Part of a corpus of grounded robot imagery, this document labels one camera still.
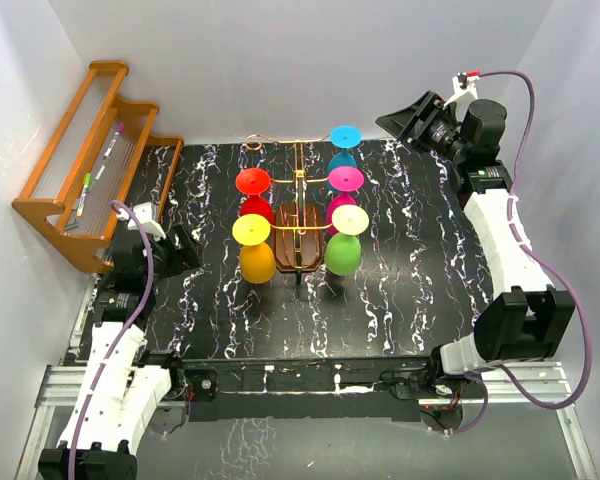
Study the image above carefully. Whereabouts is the purple capped marker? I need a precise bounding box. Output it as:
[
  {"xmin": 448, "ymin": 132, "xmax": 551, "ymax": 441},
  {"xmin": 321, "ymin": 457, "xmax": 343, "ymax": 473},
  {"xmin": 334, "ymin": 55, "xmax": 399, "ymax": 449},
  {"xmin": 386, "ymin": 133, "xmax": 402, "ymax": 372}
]
[{"xmin": 103, "ymin": 122, "xmax": 125, "ymax": 161}]

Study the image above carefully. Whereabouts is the gold wire glass rack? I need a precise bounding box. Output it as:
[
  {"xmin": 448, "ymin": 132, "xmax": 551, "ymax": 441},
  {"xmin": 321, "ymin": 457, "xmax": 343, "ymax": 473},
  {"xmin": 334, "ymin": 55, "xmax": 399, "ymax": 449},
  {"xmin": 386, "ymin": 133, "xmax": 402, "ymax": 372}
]
[{"xmin": 244, "ymin": 134, "xmax": 329, "ymax": 287}]

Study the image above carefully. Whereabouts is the yellow orange wine glass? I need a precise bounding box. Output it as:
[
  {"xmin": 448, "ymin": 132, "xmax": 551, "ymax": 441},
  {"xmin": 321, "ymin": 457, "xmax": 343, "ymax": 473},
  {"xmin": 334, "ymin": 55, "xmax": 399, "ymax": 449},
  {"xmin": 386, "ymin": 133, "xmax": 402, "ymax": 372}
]
[{"xmin": 232, "ymin": 214, "xmax": 276, "ymax": 284}]

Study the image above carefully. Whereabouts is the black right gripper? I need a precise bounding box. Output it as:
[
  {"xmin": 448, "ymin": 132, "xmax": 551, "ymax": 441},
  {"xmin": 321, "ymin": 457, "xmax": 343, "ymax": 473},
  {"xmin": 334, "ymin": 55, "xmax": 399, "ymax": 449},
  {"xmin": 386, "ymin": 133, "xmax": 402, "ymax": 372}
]
[{"xmin": 376, "ymin": 92, "xmax": 468, "ymax": 164}]

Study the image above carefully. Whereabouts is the blue wine glass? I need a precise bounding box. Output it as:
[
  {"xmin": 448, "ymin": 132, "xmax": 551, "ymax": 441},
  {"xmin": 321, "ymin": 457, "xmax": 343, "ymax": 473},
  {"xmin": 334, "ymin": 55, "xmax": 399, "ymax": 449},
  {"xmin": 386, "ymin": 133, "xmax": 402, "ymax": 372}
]
[{"xmin": 327, "ymin": 125, "xmax": 362, "ymax": 175}]

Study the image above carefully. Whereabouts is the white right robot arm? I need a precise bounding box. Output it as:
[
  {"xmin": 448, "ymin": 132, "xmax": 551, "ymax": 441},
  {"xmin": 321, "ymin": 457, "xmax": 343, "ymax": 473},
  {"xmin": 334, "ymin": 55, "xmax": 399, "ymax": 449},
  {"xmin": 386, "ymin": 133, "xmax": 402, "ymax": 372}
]
[{"xmin": 376, "ymin": 91, "xmax": 575, "ymax": 397}]

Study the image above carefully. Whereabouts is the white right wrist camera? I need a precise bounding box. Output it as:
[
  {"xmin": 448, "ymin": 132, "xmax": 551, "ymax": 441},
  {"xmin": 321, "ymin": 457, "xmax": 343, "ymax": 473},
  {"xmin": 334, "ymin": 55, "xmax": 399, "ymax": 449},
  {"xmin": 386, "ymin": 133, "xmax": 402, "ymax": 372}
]
[{"xmin": 446, "ymin": 70, "xmax": 481, "ymax": 106}]

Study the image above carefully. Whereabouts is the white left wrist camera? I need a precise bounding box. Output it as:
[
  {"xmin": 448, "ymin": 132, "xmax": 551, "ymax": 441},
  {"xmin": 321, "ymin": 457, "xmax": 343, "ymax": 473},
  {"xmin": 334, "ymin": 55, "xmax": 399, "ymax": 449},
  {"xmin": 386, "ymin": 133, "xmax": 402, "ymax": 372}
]
[{"xmin": 127, "ymin": 202, "xmax": 167, "ymax": 241}]

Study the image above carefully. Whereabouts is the green wine glass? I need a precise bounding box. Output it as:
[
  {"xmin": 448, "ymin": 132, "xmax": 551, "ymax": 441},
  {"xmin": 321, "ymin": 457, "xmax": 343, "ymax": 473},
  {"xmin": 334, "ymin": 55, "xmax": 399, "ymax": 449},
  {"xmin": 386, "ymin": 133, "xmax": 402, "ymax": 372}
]
[{"xmin": 325, "ymin": 205, "xmax": 369, "ymax": 276}]

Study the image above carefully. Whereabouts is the aluminium frame rail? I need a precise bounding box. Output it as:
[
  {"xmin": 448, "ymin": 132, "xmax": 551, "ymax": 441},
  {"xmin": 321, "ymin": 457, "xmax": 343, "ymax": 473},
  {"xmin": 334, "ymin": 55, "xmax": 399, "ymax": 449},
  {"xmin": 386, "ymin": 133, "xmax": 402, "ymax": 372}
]
[{"xmin": 15, "ymin": 354, "xmax": 598, "ymax": 479}]

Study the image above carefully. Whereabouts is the orange wooden tiered shelf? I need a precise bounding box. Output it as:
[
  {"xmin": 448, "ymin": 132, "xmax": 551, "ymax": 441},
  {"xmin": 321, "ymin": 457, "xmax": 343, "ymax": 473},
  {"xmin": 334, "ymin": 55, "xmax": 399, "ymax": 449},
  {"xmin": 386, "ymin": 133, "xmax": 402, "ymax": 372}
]
[{"xmin": 12, "ymin": 60, "xmax": 184, "ymax": 274}]

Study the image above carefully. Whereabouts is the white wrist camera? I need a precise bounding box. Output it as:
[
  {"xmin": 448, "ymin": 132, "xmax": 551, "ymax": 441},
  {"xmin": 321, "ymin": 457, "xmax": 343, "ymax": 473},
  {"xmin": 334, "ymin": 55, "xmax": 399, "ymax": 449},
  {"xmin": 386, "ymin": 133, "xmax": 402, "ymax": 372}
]
[
  {"xmin": 127, "ymin": 202, "xmax": 167, "ymax": 241},
  {"xmin": 446, "ymin": 70, "xmax": 481, "ymax": 106}
]

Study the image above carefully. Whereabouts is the brown wooden rack base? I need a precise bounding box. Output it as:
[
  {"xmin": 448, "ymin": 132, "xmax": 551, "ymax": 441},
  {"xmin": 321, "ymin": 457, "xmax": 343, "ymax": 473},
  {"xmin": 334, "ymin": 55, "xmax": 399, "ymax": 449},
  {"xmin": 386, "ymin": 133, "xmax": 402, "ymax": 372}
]
[{"xmin": 272, "ymin": 203, "xmax": 326, "ymax": 275}]

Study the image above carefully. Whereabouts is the magenta wine glass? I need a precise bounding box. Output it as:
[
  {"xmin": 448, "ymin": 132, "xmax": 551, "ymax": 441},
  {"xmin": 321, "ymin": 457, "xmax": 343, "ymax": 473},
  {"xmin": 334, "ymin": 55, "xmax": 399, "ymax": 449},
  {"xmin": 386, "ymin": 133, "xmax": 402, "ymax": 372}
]
[{"xmin": 326, "ymin": 166, "xmax": 369, "ymax": 236}]

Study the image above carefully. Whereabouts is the red wine glass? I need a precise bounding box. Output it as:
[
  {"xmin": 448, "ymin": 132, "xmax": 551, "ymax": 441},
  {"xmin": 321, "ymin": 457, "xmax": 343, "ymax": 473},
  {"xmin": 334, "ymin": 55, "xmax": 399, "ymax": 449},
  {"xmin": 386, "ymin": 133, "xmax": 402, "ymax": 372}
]
[{"xmin": 235, "ymin": 167, "xmax": 274, "ymax": 224}]

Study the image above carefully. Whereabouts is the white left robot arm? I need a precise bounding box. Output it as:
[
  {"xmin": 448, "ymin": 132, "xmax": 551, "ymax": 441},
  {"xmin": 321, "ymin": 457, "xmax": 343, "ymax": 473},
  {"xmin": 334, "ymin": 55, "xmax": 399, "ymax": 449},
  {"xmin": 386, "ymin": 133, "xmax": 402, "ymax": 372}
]
[{"xmin": 38, "ymin": 224, "xmax": 202, "ymax": 479}]

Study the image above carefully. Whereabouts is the green capped marker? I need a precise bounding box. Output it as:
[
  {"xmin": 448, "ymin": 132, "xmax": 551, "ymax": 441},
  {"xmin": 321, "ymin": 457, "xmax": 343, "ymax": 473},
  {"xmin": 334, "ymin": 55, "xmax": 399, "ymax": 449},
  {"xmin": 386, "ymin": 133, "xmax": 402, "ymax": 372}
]
[{"xmin": 76, "ymin": 172, "xmax": 92, "ymax": 218}]

